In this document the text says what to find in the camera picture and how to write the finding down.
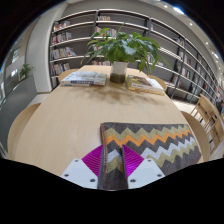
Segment yellow-edged book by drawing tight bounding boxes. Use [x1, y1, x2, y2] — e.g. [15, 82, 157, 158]
[125, 74, 166, 96]

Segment round ceiling lights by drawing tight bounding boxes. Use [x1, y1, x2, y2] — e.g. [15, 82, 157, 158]
[159, 1, 222, 61]

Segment grey bookshelf unit with books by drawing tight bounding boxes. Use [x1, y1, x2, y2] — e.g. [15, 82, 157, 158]
[48, 8, 224, 105]

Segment slatted wooden chair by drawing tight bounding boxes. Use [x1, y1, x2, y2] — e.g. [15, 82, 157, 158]
[190, 93, 224, 149]

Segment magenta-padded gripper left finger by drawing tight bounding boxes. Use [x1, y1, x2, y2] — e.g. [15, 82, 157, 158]
[60, 144, 105, 190]

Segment small leafy potted plant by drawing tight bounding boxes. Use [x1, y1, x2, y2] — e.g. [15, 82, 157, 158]
[17, 63, 35, 82]

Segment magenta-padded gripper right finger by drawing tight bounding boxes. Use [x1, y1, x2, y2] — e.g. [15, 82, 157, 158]
[121, 144, 166, 190]

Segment green potted plant, white pot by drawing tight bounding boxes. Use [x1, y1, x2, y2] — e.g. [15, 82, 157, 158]
[81, 23, 172, 85]

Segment grey zigzag-striped towel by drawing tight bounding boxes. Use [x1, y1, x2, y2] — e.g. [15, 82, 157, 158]
[97, 121, 204, 191]

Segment white and blue book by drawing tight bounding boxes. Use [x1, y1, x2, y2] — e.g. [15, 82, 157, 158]
[60, 70, 108, 88]

